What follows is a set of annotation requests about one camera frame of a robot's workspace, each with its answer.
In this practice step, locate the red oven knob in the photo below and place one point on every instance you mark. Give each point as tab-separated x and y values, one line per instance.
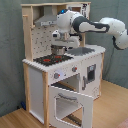
74	69
56	75

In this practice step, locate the grey toy sink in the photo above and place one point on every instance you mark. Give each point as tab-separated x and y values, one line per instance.
80	51

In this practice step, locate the left red oven knob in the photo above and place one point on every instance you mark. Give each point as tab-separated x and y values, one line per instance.
56	75

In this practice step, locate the grey range hood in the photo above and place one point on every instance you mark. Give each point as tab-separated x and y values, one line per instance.
49	16

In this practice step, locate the white cabinet door with dispenser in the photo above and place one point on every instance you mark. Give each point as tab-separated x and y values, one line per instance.
91	76

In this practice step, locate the white oven door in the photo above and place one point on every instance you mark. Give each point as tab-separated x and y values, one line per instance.
63	102

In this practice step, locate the small metal pot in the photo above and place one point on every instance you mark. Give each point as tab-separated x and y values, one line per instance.
57	50

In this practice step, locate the black toy stovetop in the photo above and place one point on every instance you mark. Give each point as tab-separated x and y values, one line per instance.
52	59

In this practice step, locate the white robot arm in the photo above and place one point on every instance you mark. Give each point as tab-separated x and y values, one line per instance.
71	24

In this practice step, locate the white microwave door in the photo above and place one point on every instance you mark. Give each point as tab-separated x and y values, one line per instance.
82	8

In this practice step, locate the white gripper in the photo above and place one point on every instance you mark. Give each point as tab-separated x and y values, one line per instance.
65	39

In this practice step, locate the wooden toy kitchen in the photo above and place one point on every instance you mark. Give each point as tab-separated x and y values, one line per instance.
38	78

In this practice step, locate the right red oven knob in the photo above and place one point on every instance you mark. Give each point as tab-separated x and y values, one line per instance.
74	69

